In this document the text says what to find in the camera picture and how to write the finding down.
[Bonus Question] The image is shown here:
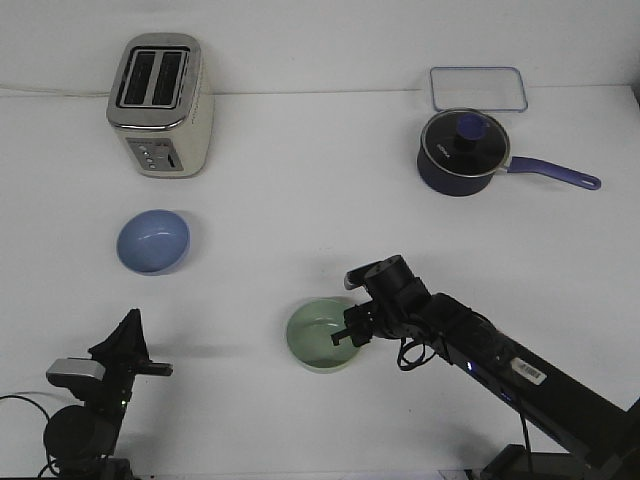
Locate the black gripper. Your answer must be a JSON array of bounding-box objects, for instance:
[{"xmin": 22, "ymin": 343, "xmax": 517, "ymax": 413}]
[
  {"xmin": 331, "ymin": 255, "xmax": 431, "ymax": 346},
  {"xmin": 88, "ymin": 309, "xmax": 173, "ymax": 400}
]

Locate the green bowl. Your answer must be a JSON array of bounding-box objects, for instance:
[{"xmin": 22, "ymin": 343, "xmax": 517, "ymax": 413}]
[{"xmin": 286, "ymin": 297, "xmax": 359, "ymax": 373}]

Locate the blue bowl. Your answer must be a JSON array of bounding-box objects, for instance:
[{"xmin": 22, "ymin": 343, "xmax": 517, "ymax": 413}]
[{"xmin": 115, "ymin": 209, "xmax": 191, "ymax": 275}]

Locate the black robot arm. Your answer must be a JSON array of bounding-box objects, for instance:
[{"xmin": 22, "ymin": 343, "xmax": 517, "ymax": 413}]
[
  {"xmin": 43, "ymin": 308, "xmax": 173, "ymax": 479},
  {"xmin": 331, "ymin": 255, "xmax": 639, "ymax": 479}
]

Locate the dark blue saucepan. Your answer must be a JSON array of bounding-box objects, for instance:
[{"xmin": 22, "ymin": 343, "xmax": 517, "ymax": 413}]
[{"xmin": 417, "ymin": 144, "xmax": 602, "ymax": 197}]

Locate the glass pot lid blue knob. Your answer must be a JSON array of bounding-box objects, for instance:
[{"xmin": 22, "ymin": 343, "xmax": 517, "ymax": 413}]
[{"xmin": 421, "ymin": 109, "xmax": 510, "ymax": 177}]

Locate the cream and steel toaster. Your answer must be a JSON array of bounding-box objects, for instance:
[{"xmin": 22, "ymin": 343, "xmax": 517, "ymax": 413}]
[{"xmin": 106, "ymin": 32, "xmax": 214, "ymax": 178}]

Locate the clear plastic container lid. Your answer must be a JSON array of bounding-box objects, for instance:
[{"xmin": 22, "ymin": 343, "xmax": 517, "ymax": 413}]
[{"xmin": 429, "ymin": 66, "xmax": 528, "ymax": 113}]

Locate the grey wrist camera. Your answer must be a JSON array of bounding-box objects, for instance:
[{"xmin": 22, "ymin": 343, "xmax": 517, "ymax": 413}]
[
  {"xmin": 46, "ymin": 358, "xmax": 106, "ymax": 388},
  {"xmin": 343, "ymin": 260, "xmax": 383, "ymax": 290}
]

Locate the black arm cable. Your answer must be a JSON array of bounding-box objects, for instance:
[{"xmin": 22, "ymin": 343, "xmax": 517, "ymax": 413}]
[{"xmin": 0, "ymin": 394, "xmax": 56, "ymax": 479}]

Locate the white toaster power cord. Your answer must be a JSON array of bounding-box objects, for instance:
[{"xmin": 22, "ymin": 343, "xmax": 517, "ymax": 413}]
[{"xmin": 0, "ymin": 82, "xmax": 114, "ymax": 98}]

